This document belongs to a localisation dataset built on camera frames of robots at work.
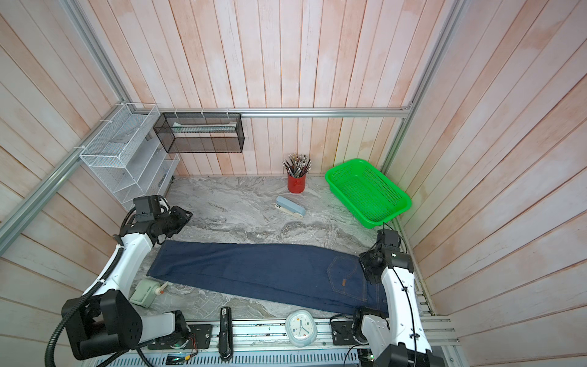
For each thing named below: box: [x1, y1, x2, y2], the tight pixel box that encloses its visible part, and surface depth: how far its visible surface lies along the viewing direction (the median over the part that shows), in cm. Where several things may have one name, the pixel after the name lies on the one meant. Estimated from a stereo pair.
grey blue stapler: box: [275, 194, 307, 220], surface depth 106 cm
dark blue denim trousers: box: [146, 240, 389, 316], surface depth 87 cm
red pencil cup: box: [282, 152, 312, 194], surface depth 108 cm
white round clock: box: [285, 308, 318, 348], surface depth 74 cm
